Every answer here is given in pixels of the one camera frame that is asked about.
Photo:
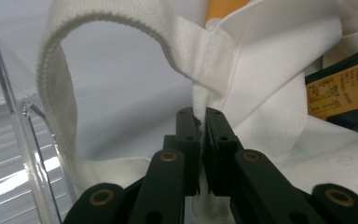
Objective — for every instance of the black item with yellow label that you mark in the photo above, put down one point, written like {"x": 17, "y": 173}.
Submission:
{"x": 338, "y": 90}

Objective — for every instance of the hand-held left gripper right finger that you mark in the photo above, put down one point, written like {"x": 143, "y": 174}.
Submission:
{"x": 218, "y": 149}

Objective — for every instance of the clear plastic box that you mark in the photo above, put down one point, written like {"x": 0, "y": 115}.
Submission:
{"x": 0, "y": 140}

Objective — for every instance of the white green yellow cloth bag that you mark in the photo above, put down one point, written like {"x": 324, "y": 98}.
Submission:
{"x": 261, "y": 56}

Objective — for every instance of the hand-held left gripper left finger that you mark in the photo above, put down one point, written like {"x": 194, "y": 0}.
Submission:
{"x": 189, "y": 149}

